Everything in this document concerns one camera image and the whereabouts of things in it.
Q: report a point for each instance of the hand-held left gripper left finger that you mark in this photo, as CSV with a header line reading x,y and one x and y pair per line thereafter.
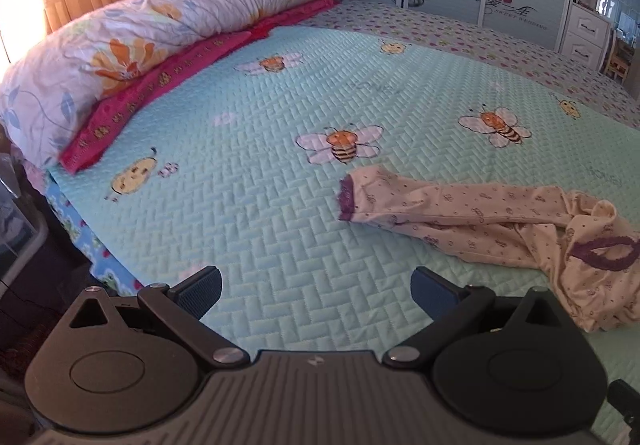
x,y
202,292

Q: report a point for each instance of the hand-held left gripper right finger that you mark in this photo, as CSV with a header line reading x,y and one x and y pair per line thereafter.
x,y
432,290

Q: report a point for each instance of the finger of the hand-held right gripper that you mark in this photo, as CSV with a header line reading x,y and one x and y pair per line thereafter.
x,y
627,400

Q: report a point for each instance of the pink printed pajama top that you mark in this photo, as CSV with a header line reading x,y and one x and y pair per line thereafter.
x,y
450,210

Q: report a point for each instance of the green quilted bee blanket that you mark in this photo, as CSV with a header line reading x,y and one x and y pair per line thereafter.
x,y
250,175

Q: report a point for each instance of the dark bedside table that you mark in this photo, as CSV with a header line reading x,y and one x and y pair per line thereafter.
x,y
20,235

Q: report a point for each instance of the magenta printed cloth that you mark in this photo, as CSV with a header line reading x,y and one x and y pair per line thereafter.
x,y
150,80

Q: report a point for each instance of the rolled floral duvet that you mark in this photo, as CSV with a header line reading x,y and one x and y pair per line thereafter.
x,y
150,15

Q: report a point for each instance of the white drawer cabinet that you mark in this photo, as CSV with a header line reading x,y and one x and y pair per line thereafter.
x,y
582,37

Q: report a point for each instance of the wooden chair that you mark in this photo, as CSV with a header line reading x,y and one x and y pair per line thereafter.
x,y
616,60

